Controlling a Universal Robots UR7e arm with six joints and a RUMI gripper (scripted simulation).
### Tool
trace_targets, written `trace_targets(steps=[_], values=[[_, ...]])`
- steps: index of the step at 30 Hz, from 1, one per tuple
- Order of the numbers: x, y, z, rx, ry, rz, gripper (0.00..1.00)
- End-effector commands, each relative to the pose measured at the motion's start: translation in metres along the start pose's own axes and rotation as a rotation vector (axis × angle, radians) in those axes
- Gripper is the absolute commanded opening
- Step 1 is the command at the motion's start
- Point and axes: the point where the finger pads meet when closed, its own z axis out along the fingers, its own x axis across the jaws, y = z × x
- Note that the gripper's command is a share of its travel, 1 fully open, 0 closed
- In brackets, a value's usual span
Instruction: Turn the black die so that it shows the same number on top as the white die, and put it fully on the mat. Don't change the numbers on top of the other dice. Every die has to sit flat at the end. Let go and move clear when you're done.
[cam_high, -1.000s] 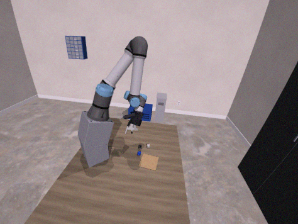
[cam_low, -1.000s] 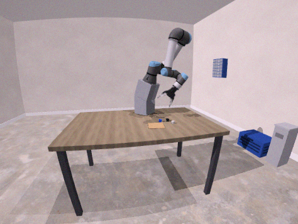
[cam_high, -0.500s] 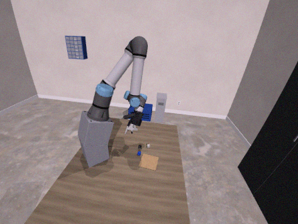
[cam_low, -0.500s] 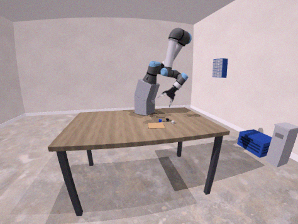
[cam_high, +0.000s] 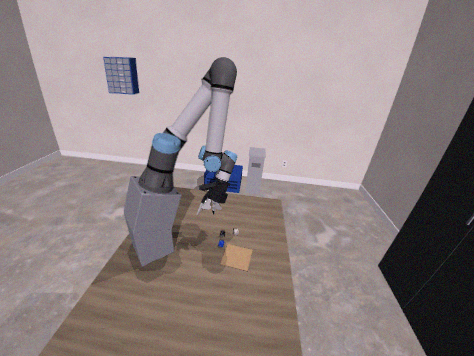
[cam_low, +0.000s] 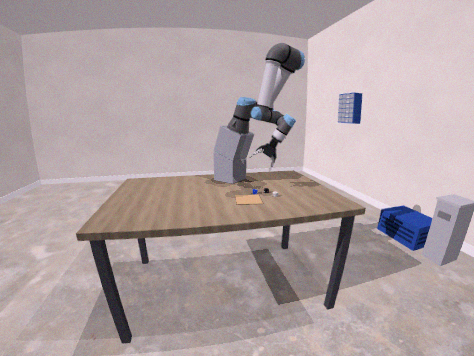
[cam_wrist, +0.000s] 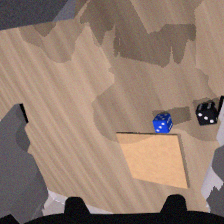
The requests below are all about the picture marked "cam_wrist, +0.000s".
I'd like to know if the black die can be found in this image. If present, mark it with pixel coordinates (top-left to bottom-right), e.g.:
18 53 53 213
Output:
195 102 218 126

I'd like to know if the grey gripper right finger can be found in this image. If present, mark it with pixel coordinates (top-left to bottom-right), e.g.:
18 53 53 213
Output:
201 96 224 217

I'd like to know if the tan flat mat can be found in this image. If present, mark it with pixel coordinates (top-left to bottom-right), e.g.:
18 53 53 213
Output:
116 132 188 189

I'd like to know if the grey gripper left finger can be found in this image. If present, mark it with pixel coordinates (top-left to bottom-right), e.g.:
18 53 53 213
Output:
0 103 49 224

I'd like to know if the blue die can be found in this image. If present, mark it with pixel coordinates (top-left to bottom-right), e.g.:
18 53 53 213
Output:
152 114 173 133

